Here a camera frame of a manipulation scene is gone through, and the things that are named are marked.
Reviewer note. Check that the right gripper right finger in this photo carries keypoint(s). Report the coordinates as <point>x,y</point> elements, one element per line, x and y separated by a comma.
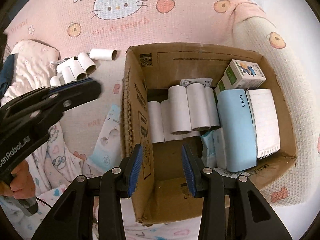
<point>233,208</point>

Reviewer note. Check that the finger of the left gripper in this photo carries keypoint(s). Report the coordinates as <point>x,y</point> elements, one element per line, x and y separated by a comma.
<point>75,93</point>

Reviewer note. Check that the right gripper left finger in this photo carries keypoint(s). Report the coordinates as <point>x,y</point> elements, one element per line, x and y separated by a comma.
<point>71,217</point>

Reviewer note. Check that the white paper roll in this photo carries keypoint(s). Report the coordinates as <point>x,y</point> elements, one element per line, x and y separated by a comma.
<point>179,110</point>
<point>66,72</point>
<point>198,111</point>
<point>76,68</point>
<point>55,81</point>
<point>86,63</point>

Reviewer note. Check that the large glossy white tube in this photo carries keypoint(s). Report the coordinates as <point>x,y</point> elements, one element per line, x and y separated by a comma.
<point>103,54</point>

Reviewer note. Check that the person's left hand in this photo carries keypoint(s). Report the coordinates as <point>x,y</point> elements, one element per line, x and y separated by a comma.
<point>22,186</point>

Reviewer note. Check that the small white tube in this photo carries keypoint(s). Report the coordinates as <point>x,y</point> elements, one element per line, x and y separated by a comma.
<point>58,62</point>

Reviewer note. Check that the cream printed pillow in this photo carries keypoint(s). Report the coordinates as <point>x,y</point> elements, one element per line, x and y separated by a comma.
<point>33,68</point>

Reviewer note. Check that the dark navy cloth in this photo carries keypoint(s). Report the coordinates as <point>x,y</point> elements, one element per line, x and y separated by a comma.
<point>7,74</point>

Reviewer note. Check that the light blue tissue pack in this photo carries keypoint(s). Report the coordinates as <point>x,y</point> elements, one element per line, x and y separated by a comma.
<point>107,152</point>

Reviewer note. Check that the pink Hello Kitty bedsheet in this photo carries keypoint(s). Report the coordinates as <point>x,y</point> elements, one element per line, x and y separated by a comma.
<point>73,26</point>

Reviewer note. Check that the light blue Lucky case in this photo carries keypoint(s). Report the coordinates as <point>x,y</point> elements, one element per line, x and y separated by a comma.
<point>238,130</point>

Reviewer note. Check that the white spiral notebook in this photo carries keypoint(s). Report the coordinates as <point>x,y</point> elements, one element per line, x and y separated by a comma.
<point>265,121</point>

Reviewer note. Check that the white green small box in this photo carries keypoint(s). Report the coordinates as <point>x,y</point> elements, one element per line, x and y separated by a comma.
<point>223,84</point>

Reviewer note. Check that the white barcode label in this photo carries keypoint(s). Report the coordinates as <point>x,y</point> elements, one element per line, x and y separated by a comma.
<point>206,82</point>

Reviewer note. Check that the white green cartoon box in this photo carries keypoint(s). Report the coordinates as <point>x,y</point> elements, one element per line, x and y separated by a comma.
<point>243,74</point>

